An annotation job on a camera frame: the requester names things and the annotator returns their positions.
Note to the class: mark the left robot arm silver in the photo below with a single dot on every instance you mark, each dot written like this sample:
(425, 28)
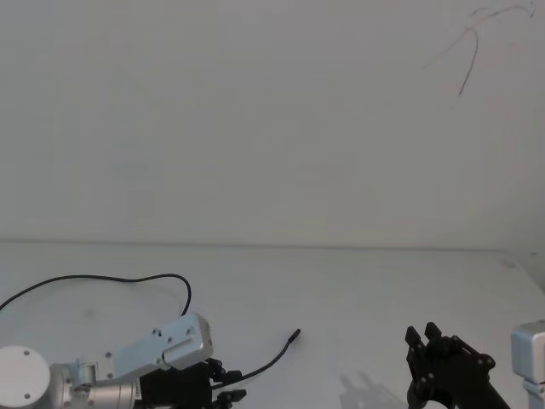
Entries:
(179, 341)

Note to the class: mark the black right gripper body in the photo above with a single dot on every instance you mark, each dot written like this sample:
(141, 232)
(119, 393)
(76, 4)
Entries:
(460, 392)

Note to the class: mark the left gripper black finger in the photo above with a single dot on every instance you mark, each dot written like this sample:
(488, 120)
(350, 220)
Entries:
(227, 375)
(232, 396)

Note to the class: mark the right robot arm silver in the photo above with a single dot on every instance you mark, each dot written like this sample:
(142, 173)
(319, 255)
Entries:
(530, 353)

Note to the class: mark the white table cloth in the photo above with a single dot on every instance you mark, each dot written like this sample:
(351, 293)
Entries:
(323, 289)

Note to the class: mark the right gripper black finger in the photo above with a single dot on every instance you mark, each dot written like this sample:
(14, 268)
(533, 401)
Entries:
(460, 347)
(415, 341)

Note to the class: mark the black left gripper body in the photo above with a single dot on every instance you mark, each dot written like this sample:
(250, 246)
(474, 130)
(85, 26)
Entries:
(174, 387)

